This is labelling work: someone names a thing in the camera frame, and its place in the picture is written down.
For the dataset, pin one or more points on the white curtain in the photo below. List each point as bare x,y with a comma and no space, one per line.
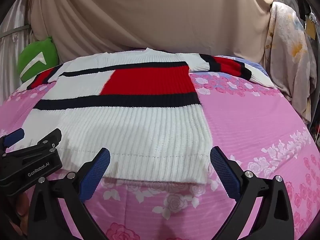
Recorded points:
12,60

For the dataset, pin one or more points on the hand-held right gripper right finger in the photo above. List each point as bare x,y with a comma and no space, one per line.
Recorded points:
225,172

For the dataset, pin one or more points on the tan paper tag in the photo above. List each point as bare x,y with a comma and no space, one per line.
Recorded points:
311,28

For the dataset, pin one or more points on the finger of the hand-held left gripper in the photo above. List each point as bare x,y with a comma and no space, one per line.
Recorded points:
53,137
13,137

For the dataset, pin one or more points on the pink floral bedsheet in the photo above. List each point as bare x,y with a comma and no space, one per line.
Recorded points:
250,130

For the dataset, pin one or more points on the beige draped cloth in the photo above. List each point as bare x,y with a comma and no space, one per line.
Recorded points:
150,17

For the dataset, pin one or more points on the person's left hand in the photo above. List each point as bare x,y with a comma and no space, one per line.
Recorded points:
22,206

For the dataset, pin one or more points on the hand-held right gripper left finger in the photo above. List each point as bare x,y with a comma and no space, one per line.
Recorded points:
96,172

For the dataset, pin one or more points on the pale floral cloth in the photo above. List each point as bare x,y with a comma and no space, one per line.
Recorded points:
287,55

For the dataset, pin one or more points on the grey metal rail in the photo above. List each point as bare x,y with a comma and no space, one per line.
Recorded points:
15,31

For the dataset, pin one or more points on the green plush pillow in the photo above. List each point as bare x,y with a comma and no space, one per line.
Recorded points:
32,52

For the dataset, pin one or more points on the white red navy knit sweater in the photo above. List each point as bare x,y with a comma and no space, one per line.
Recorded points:
140,130

